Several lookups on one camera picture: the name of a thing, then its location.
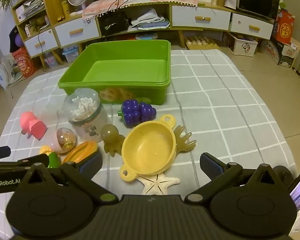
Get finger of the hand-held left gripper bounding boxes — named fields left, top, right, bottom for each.
left=0, top=146, right=12, bottom=161
left=0, top=154, right=50, bottom=172

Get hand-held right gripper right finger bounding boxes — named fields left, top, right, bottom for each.
left=185, top=152, right=282, bottom=204

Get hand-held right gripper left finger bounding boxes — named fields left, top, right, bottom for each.
left=20, top=151, right=117, bottom=206

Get olive toy octopus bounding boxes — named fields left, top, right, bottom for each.
left=100, top=124, right=126, bottom=157

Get pink rubber duck toy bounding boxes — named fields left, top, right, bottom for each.
left=20, top=111, right=48, bottom=140

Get clear cotton swab jar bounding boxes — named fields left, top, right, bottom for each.
left=61, top=89, right=110, bottom=143

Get white starfish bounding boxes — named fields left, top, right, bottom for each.
left=136, top=172, right=182, bottom=195

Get green plastic bin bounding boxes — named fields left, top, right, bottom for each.
left=57, top=40, right=172, bottom=105

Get olive toy crab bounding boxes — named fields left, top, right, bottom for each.
left=174, top=125, right=197, bottom=153

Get yellow green toy vegetable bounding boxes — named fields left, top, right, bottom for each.
left=39, top=145, right=61, bottom=168

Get pink clear capsule egg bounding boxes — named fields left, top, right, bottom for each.
left=56, top=127, right=77, bottom=154

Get yellow toy pot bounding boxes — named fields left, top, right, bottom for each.
left=119, top=114, right=177, bottom=182

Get purple toy grapes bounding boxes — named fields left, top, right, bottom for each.
left=117, top=99, right=157, bottom=127

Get white sack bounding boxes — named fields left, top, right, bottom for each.
left=0, top=60, right=16, bottom=89

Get orange printed bag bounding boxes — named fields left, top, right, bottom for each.
left=12, top=47, right=39, bottom=78

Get pink plastic storage box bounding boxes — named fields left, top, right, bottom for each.
left=44, top=52, right=63, bottom=68

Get blue plastic storage box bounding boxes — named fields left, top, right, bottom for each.
left=62, top=45, right=80, bottom=64

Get dark hanging cloth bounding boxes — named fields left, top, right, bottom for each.
left=9, top=26, right=23, bottom=53

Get white cabinet drawer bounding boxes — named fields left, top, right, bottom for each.
left=230, top=13, right=274, bottom=40
left=171, top=5, right=231, bottom=29
left=54, top=17, right=101, bottom=47
left=24, top=29, right=58, bottom=57

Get tray of eggs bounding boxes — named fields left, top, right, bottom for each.
left=184, top=35, right=222, bottom=51

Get white cut-out crate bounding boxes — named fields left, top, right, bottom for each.
left=222, top=32, right=258, bottom=56

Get white printed cardboard box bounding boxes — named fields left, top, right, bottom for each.
left=261, top=38, right=300, bottom=68

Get wooden storage cabinet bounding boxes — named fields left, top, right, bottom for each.
left=11, top=0, right=280, bottom=68

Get black bag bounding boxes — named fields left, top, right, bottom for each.
left=100, top=11, right=129, bottom=37

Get stack of newspapers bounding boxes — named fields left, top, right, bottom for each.
left=22, top=0, right=45, bottom=18

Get orange red carton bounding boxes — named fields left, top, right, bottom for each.
left=274, top=10, right=296, bottom=44

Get pile of folded clothes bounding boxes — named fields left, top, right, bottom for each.
left=130, top=8, right=170, bottom=29

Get yellow bottle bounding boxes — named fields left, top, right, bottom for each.
left=61, top=0, right=71, bottom=18

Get black microwave oven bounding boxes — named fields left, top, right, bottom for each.
left=236, top=0, right=280, bottom=20

